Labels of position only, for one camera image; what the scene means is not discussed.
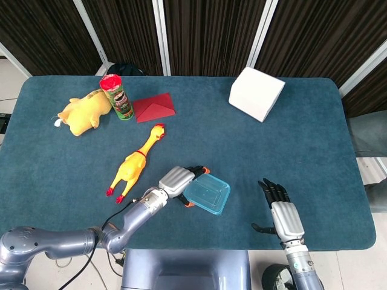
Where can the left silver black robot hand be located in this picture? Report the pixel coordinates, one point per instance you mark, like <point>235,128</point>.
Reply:
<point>176,181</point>

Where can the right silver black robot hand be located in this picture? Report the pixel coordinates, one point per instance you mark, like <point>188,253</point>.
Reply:
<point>287,220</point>

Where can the blue translucent plastic lid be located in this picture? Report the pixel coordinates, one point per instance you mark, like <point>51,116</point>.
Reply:
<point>198,188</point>

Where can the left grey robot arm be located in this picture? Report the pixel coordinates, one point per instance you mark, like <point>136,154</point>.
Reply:
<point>60,241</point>

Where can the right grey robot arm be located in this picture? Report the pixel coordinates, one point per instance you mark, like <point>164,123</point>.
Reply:
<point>302,266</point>

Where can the white rounded box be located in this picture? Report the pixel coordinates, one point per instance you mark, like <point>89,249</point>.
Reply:
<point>254,93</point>

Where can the yellow rubber chicken toy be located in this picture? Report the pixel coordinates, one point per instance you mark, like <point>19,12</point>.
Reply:
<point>131,167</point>

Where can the black round bin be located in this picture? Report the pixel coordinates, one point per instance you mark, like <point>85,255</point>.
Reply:
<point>272,278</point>

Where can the teal table cloth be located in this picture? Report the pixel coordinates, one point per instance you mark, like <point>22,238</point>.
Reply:
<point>242,151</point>

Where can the red envelope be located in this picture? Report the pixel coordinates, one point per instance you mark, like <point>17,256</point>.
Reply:
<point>154,108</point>

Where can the grey robot torso base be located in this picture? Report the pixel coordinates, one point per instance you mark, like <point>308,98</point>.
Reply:
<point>184,269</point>

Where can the green Pringles can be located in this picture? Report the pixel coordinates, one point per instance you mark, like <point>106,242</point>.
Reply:
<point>121,101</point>

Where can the yellow plush toy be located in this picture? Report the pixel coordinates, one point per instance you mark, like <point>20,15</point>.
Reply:
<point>86,113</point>

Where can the grey chair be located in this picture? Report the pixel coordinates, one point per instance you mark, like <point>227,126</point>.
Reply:
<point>369,133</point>

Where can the black bag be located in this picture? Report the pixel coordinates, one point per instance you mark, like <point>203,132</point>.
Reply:
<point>125,69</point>

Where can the white partition post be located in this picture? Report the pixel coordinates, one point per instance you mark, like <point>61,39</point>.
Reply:
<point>362,71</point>
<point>15,60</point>
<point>262,33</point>
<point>161,36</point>
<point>90,30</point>

